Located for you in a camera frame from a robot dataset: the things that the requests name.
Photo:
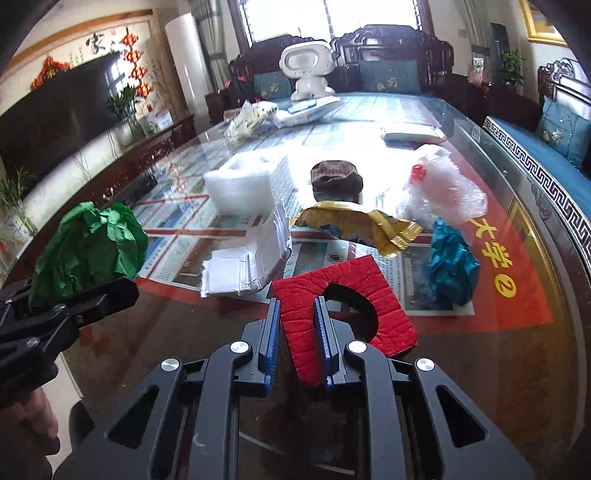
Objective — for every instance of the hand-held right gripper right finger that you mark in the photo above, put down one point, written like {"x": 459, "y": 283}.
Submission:
{"x": 321, "y": 339}

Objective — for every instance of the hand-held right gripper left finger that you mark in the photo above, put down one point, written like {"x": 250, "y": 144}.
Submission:
{"x": 273, "y": 339}

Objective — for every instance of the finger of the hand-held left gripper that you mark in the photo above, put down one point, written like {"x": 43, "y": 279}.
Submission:
{"x": 104, "y": 300}
{"x": 18, "y": 295}

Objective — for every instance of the red foam piece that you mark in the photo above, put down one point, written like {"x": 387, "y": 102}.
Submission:
{"x": 304, "y": 295}

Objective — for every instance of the green paper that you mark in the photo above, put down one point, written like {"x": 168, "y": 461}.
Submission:
{"x": 87, "y": 249}

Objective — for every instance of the brown knitted cloth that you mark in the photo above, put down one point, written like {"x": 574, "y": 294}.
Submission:
{"x": 336, "y": 177}

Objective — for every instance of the clear plastic bag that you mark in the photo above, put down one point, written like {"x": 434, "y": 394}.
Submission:
{"x": 438, "y": 187}

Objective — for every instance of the person's left hand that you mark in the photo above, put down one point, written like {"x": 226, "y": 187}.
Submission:
{"x": 32, "y": 429}

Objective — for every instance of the white plastic packet stack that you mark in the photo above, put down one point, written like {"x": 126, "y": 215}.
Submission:
{"x": 244, "y": 267}

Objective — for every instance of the green bamboo plant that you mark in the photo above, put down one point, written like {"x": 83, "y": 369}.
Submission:
{"x": 16, "y": 198}

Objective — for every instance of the yellow snack wrapper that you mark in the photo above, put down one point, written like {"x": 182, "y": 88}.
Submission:
{"x": 360, "y": 224}

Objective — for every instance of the teal crumpled paper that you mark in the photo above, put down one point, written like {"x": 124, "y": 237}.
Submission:
{"x": 450, "y": 265}

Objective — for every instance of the white foam block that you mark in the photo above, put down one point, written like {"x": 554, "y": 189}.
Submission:
{"x": 242, "y": 184}

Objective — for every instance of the dark wooden television cabinet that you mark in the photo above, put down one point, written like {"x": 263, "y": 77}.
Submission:
{"x": 152, "y": 147}

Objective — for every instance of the black television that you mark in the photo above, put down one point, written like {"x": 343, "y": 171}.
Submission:
{"x": 55, "y": 120}

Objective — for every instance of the potted plant white vase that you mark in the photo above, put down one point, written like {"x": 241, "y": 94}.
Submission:
{"x": 123, "y": 115}

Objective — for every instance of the clear snack bag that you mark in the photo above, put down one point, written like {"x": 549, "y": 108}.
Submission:
{"x": 249, "y": 120}

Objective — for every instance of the white tissue pack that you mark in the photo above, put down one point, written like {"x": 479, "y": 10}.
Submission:
{"x": 413, "y": 137}

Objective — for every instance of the red knot decoration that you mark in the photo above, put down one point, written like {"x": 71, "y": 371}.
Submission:
{"x": 137, "y": 64}

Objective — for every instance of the white standing air conditioner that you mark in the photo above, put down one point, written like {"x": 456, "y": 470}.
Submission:
{"x": 187, "y": 64}

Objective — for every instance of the teal flowered cushion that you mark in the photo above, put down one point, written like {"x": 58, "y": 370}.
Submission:
{"x": 390, "y": 76}
{"x": 272, "y": 85}
{"x": 565, "y": 129}

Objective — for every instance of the framed calligraphy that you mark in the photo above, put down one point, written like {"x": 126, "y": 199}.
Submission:
{"x": 99, "y": 44}

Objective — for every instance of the white robot toy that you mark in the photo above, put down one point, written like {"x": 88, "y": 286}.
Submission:
{"x": 307, "y": 64}

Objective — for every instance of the long carved blue sofa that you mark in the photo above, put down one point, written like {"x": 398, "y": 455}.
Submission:
{"x": 526, "y": 152}

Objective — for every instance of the beige curtain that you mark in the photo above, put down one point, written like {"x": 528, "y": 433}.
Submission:
{"x": 210, "y": 32}

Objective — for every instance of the carved wooden sofa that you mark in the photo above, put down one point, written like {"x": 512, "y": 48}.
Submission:
{"x": 438, "y": 69}

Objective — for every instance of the dark wooden side table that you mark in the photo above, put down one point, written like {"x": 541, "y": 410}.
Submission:
{"x": 498, "y": 99}

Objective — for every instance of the window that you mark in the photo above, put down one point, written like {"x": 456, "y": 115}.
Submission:
{"x": 332, "y": 18}

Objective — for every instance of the small potted plant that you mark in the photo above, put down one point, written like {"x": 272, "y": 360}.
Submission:
{"x": 512, "y": 69}

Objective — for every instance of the tall dark floor appliance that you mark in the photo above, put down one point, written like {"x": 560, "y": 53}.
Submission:
{"x": 498, "y": 41}

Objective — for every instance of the gold framed painting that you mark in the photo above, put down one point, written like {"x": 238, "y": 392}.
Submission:
{"x": 542, "y": 21}

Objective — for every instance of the red wall ornament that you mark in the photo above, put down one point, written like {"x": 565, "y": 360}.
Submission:
{"x": 50, "y": 71}

